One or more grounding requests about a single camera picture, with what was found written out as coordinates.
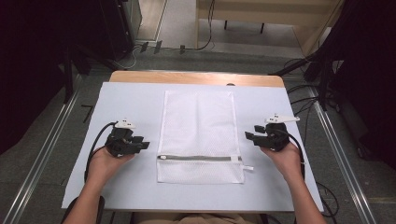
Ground black hanging cable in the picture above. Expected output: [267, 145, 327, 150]
[195, 0, 217, 51]

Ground white floor cable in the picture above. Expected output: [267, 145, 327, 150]
[113, 45, 139, 71]

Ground metal floor rail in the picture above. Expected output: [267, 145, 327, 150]
[2, 74, 84, 224]
[306, 85, 378, 224]

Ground white table mat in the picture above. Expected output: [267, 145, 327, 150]
[61, 81, 324, 213]

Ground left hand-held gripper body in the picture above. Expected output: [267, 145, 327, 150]
[105, 119, 145, 158]

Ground black metal stand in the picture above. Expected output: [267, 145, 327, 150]
[60, 41, 120, 105]
[269, 50, 335, 111]

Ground black looped floor cable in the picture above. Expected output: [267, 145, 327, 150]
[315, 181, 340, 224]

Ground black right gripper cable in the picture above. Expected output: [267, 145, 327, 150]
[274, 128, 306, 181]

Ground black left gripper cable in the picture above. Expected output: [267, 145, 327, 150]
[83, 120, 119, 183]

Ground light wooden bench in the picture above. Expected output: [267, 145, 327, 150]
[194, 0, 345, 58]

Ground person's left hand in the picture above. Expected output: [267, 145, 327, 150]
[87, 146, 135, 188]

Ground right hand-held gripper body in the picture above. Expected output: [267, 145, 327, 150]
[253, 113, 301, 153]

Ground person's right hand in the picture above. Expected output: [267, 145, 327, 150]
[260, 142, 304, 182]

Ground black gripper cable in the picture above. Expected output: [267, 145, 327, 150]
[274, 128, 306, 181]
[83, 120, 119, 183]

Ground white mesh laundry bag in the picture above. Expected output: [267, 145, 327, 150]
[156, 90, 254, 185]

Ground black floor cables bundle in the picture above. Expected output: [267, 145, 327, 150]
[283, 57, 321, 117]

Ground black cabinet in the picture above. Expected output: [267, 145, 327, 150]
[98, 0, 143, 62]

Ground dark curtain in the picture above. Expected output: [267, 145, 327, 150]
[0, 0, 108, 156]
[320, 0, 396, 171]

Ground person's tan trousers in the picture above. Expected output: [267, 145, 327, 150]
[132, 212, 264, 224]

